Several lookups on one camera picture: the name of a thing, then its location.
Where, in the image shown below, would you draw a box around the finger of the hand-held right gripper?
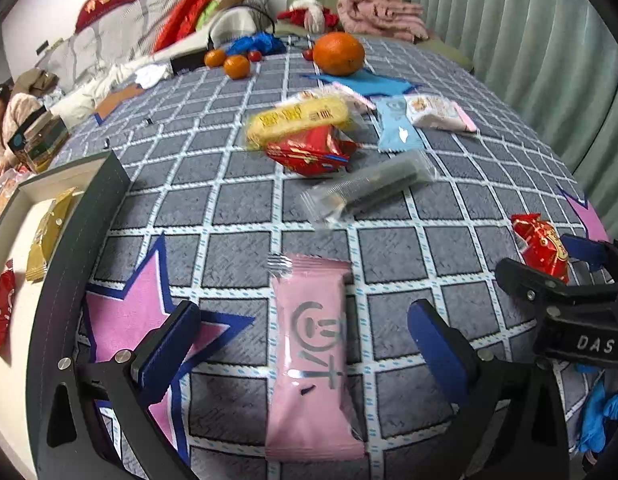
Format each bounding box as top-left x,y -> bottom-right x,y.
496,257 -> 573,317
562,234 -> 618,283

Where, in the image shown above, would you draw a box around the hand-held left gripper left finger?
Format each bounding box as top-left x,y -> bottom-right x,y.
36,300 -> 202,480

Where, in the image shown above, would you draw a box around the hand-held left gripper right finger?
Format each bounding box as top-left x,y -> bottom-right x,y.
407,299 -> 572,480

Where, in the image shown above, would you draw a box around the red snack packet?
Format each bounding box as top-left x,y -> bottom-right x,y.
265,126 -> 361,177
0,259 -> 16,361
510,213 -> 571,284

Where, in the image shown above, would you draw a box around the pink snack packet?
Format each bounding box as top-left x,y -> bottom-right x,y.
265,253 -> 366,462

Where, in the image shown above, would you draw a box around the dark grey box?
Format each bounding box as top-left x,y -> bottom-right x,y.
0,150 -> 132,480

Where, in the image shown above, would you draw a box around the gold snack packet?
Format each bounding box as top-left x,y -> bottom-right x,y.
25,187 -> 78,282

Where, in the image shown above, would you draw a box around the clear dark snack bar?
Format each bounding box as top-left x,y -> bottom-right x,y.
300,149 -> 436,232

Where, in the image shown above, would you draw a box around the light blue snack packet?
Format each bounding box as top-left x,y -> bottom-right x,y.
375,95 -> 426,153

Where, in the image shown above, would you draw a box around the yellow snack packet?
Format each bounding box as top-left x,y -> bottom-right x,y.
245,96 -> 357,150

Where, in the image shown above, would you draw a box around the person's right hand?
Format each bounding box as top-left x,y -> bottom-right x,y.
578,377 -> 618,457

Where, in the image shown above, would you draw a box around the checkered star print cloth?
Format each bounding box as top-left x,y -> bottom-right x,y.
39,34 -> 617,480

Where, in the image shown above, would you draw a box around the pale green curtain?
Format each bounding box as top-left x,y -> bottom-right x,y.
401,0 -> 618,206

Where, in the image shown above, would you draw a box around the pile of snack packets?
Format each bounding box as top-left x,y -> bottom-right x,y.
0,166 -> 30,223

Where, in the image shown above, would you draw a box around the dark green cartons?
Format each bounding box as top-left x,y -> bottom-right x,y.
11,109 -> 70,174

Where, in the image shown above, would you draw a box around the white clothing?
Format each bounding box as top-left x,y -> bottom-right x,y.
50,64 -> 142,122

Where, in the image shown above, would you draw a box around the white tissue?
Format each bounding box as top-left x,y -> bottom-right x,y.
135,63 -> 173,89

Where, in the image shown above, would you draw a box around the black box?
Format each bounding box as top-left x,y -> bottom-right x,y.
169,52 -> 211,76

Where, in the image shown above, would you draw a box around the large orange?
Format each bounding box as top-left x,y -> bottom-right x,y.
312,32 -> 366,77

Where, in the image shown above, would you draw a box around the brown coat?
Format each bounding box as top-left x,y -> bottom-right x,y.
13,67 -> 58,109

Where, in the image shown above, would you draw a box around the pink blanket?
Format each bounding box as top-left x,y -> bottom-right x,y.
336,0 -> 431,44

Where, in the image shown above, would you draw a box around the grey striped sofa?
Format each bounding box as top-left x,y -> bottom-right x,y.
39,0 -> 270,91

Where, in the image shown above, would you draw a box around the white bag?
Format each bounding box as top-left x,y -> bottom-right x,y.
208,9 -> 261,47

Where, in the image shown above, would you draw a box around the red bags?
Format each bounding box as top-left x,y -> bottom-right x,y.
153,0 -> 221,54

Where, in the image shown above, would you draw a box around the green bag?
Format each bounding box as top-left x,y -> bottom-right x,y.
196,2 -> 221,32

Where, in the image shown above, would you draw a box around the red white plush toy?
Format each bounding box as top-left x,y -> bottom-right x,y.
277,0 -> 341,32

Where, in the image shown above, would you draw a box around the black cable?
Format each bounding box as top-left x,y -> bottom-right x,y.
207,5 -> 277,51

